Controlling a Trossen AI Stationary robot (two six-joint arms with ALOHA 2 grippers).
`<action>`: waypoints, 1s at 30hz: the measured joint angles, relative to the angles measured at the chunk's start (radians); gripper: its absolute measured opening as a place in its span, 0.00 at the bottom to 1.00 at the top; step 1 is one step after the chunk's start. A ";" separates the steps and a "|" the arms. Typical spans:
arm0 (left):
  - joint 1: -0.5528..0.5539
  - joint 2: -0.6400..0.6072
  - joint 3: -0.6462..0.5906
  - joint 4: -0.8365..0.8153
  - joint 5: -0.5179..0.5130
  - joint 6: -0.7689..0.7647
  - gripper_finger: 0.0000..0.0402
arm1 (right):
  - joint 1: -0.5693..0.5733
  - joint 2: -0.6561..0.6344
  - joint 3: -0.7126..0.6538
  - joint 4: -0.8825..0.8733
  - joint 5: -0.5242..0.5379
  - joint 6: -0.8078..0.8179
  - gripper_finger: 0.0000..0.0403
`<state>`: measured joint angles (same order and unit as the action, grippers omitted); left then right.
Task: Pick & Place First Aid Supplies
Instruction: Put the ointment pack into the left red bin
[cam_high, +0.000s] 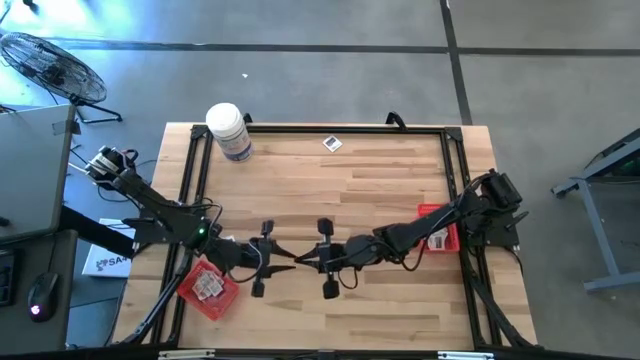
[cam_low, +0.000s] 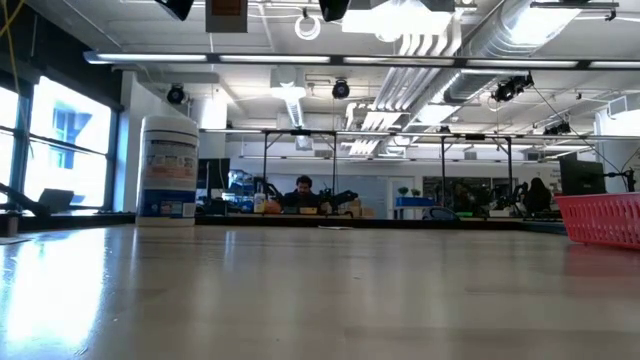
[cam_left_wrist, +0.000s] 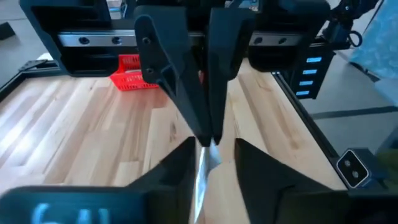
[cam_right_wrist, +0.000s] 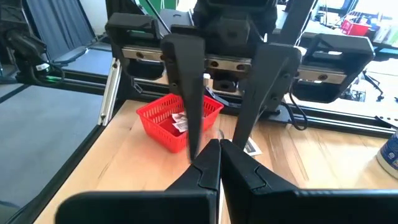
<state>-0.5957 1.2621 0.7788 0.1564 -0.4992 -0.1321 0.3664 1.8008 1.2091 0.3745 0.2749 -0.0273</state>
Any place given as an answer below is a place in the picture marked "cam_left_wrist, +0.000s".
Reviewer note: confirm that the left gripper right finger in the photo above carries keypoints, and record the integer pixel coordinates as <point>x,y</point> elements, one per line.
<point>270,193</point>

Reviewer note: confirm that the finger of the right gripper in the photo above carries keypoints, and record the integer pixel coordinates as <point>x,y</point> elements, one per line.
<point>230,40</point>
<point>168,46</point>

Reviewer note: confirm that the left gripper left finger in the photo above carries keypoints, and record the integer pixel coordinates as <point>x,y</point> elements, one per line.
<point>168,193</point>

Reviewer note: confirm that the white packet dark print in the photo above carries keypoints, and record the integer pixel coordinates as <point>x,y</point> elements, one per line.
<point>203,174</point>

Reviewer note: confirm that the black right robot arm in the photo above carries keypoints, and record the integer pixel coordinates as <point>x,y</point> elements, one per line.
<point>339,28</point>

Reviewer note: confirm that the red plastic mesh basket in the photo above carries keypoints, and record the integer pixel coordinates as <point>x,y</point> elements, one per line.
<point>130,81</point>

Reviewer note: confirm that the black box blue lights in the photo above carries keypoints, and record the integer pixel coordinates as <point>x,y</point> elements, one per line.
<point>323,81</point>

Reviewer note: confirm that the blue patterned sheet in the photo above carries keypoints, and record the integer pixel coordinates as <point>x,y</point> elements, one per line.
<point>379,40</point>

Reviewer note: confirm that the small black silver camera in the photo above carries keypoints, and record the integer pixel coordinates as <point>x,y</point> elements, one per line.
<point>353,169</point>

